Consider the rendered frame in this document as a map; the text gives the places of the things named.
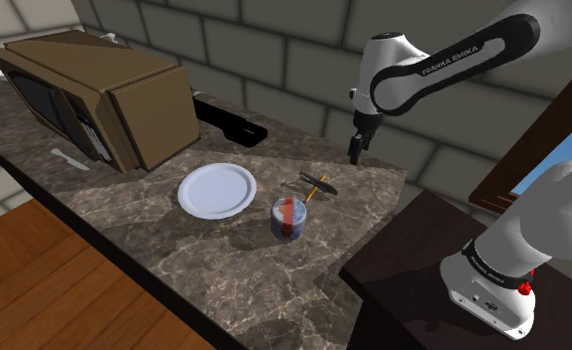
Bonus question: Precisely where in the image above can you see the white plate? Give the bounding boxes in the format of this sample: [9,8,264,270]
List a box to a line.
[177,162,258,221]

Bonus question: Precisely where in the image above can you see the brown framed window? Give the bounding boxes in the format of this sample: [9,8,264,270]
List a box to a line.
[469,57,572,216]

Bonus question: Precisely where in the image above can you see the orange pencil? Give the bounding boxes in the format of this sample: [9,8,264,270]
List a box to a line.
[303,173,327,204]

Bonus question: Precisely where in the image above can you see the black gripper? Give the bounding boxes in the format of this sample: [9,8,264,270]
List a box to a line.
[347,109,384,166]

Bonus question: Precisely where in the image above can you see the blue white red cup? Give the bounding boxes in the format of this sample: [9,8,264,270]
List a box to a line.
[270,195,308,243]

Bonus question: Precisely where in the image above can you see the white knife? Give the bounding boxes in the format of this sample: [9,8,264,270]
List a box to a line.
[50,147,92,172]

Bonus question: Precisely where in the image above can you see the brown microwave oven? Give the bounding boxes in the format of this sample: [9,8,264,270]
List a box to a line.
[0,30,201,175]

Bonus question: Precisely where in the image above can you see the dark robot stand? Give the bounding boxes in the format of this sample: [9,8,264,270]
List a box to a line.
[338,188,572,350]

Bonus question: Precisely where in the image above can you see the black oblong tray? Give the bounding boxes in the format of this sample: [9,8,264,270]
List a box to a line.
[192,96,270,148]

